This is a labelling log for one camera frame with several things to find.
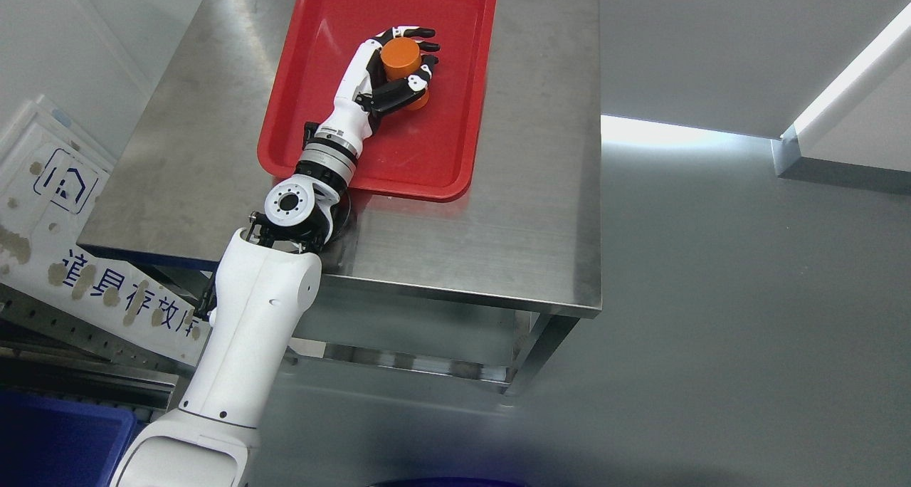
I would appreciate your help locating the blue bin upper left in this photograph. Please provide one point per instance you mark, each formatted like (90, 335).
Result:
(52, 442)

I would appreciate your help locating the metal shelf rack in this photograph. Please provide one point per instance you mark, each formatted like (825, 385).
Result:
(46, 351)

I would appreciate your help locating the red plastic tray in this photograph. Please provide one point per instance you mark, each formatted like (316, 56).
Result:
(418, 154)

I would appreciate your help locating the white sign with blue text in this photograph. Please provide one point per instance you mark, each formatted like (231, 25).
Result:
(52, 175)

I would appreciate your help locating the orange cylindrical capacitor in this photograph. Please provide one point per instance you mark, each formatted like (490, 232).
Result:
(400, 57)

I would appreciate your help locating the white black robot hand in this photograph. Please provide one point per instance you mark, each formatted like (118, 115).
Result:
(365, 94)

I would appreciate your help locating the stainless steel table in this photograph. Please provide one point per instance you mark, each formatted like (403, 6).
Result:
(485, 287)

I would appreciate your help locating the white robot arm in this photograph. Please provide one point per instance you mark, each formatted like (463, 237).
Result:
(268, 277)

